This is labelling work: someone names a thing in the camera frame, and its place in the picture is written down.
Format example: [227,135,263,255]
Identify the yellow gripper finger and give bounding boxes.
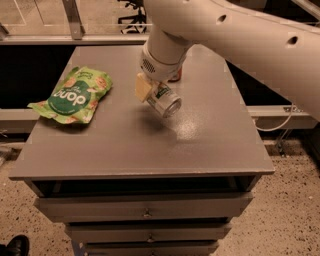
[135,73,156,102]

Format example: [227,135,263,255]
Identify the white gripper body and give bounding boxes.
[140,43,187,82]

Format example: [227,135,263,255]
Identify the white 7up can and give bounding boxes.
[147,83,182,118]

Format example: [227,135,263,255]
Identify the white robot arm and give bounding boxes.
[140,0,320,120]

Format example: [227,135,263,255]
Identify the orange soda can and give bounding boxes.
[169,68,182,83]

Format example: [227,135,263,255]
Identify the black office chair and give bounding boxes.
[117,0,147,34]

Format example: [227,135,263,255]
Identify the green snack bag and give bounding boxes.
[28,67,112,124]

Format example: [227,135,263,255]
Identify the grey drawer cabinet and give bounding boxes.
[8,44,275,256]

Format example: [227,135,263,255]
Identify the top grey drawer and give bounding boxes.
[34,192,253,223]

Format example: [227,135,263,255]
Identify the grey drawer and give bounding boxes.
[85,241,219,256]
[34,192,253,223]
[66,222,231,243]

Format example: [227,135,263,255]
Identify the middle grey drawer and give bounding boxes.
[66,222,231,243]

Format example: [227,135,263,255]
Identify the bottom grey drawer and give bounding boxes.
[85,241,219,256]

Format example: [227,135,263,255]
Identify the black shoe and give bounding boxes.
[0,235,30,256]

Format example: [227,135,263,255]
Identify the metal window rail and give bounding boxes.
[0,33,149,46]

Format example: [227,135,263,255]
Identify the white cable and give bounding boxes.
[254,103,296,133]

